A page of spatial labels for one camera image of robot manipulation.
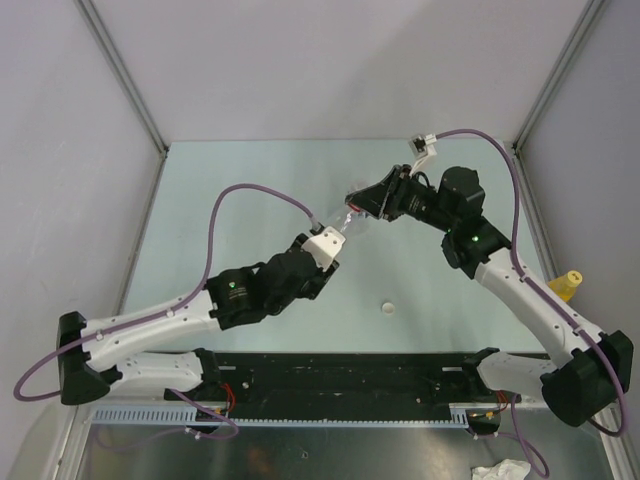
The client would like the grey slotted cable duct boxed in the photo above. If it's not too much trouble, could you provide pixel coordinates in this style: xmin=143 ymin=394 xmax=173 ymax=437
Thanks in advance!
xmin=89 ymin=404 xmax=474 ymax=431

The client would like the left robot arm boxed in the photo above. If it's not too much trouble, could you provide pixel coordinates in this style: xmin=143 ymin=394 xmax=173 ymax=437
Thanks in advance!
xmin=58 ymin=227 xmax=346 ymax=406

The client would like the aluminium frame post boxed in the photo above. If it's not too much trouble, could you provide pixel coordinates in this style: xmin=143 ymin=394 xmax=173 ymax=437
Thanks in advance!
xmin=73 ymin=0 xmax=169 ymax=159
xmin=512 ymin=0 xmax=610 ymax=151

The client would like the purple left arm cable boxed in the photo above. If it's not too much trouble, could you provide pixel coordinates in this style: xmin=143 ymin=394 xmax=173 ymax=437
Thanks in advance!
xmin=13 ymin=184 xmax=321 ymax=402

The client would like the white bottle cap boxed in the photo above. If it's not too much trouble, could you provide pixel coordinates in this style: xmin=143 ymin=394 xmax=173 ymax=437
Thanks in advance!
xmin=381 ymin=302 xmax=395 ymax=315

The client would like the crumpled white tissue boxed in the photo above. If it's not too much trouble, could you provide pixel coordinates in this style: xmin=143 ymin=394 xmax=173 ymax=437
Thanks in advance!
xmin=471 ymin=459 xmax=531 ymax=480

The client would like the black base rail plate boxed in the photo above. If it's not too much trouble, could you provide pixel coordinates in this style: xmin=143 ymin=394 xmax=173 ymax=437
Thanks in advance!
xmin=186 ymin=353 xmax=508 ymax=423

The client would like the yellow juice bottle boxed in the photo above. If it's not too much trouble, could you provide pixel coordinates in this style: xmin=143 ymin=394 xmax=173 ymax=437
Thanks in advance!
xmin=547 ymin=270 xmax=583 ymax=303

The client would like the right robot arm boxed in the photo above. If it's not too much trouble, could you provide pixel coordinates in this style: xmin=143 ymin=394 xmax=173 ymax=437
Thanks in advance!
xmin=345 ymin=165 xmax=634 ymax=427

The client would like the right aluminium frame post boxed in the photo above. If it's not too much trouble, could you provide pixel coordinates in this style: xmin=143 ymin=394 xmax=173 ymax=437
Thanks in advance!
xmin=512 ymin=0 xmax=610 ymax=151

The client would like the red label water bottle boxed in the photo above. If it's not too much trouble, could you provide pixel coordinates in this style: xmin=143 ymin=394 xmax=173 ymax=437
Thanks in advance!
xmin=330 ymin=205 xmax=369 ymax=241

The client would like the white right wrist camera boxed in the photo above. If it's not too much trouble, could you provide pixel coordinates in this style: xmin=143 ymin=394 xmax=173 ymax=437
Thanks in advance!
xmin=409 ymin=134 xmax=437 ymax=176

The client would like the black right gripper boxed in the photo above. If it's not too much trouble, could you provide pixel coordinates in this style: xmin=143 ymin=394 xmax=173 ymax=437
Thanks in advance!
xmin=347 ymin=164 xmax=456 ymax=233

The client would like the left aluminium frame post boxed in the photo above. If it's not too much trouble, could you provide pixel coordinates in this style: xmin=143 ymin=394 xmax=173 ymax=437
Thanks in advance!
xmin=73 ymin=0 xmax=169 ymax=159

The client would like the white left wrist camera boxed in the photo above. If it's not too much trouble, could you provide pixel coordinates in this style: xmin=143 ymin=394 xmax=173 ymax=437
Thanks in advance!
xmin=301 ymin=226 xmax=346 ymax=271

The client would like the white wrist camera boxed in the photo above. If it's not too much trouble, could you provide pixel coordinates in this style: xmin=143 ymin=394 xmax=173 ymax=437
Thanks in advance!
xmin=301 ymin=226 xmax=346 ymax=271
xmin=409 ymin=134 xmax=437 ymax=176

